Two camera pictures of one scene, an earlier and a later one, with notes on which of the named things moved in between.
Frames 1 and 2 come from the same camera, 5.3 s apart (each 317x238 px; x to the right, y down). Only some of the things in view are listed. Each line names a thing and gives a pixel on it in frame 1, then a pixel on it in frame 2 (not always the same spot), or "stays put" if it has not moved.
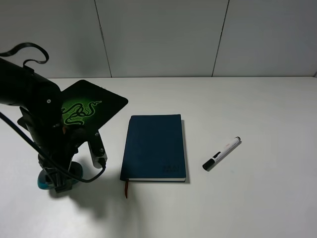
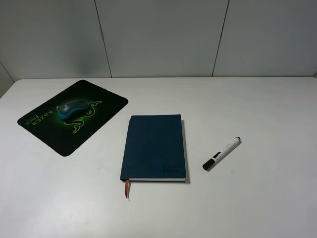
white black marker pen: [209, 163] stays put
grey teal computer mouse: [75, 168] → [70, 108]
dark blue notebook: [154, 149] stays put
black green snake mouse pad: [84, 104] stays put
